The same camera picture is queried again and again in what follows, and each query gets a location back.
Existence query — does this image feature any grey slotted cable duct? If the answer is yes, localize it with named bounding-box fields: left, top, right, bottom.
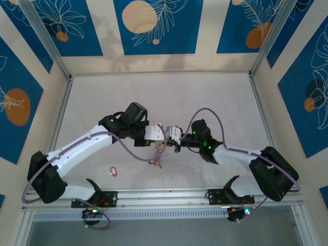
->
left=32, top=208, right=231, bottom=222

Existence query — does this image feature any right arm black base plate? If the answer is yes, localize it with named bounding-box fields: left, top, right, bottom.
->
left=206, top=188, right=256, bottom=206

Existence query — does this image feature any aluminium frame post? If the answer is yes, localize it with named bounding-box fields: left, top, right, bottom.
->
left=18, top=0, right=72, bottom=79
left=249, top=0, right=299, bottom=77

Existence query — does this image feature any aluminium mounting rail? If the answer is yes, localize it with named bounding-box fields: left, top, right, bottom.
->
left=22, top=184, right=303, bottom=211

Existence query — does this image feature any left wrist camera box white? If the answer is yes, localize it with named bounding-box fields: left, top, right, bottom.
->
left=144, top=122, right=165, bottom=142

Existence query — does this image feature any keyring bunch with keys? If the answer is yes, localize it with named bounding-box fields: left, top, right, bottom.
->
left=148, top=140, right=169, bottom=170

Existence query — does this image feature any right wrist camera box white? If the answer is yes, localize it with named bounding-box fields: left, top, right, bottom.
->
left=166, top=125, right=183, bottom=143

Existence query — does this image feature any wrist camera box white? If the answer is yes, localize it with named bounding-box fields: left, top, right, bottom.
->
left=144, top=122, right=165, bottom=142
left=166, top=125, right=183, bottom=143

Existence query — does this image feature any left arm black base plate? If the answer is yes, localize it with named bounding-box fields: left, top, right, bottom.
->
left=71, top=190, right=119, bottom=209

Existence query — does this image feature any aluminium table edge rail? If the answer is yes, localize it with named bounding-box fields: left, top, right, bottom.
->
left=248, top=73, right=290, bottom=186
left=37, top=76, right=74, bottom=191

